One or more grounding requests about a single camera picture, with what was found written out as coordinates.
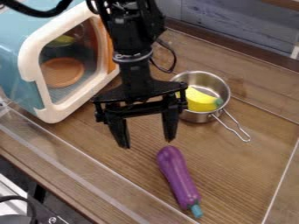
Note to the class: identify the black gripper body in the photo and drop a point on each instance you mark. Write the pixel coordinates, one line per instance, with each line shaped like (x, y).
(141, 95)

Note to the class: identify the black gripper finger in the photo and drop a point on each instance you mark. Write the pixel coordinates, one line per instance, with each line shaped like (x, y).
(117, 124)
(170, 117)

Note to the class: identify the purple toy eggplant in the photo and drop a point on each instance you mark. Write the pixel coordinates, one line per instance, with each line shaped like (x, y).
(174, 168)

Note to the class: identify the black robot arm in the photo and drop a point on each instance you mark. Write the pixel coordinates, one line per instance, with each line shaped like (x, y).
(135, 24)

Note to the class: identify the yellow toy banana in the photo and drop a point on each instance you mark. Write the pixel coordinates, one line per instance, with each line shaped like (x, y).
(201, 102)

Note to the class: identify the orange microwave turntable plate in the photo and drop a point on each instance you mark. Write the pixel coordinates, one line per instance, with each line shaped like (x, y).
(62, 72)

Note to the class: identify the clear acrylic barrier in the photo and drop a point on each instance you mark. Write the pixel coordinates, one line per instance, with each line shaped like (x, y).
(95, 190)

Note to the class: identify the blue toy microwave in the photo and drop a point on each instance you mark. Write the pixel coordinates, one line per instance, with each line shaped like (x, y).
(32, 40)

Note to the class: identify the silver pot with handle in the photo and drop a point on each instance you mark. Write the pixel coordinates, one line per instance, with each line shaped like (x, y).
(213, 85)

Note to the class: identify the black device with cable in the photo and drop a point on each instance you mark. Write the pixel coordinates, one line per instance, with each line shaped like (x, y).
(36, 213)

